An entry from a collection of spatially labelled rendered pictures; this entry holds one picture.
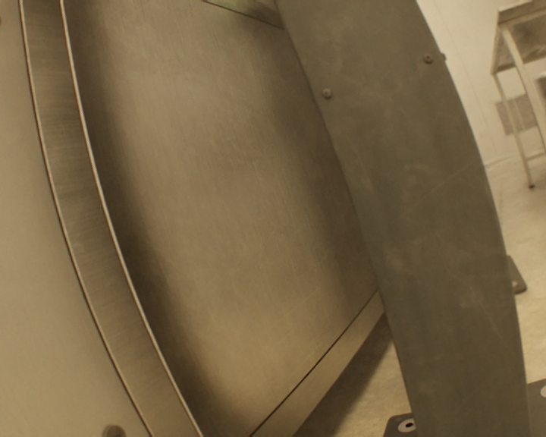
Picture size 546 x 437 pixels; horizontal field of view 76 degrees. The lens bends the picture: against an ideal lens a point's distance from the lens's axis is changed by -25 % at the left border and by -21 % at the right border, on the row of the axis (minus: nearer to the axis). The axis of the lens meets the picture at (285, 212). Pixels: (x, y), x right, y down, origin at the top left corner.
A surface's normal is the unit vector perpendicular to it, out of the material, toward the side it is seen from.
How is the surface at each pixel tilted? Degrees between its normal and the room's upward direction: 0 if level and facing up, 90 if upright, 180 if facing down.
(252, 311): 90
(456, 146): 90
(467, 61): 90
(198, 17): 90
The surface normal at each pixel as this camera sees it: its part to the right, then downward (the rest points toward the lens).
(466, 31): -0.45, 0.18
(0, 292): 0.83, -0.27
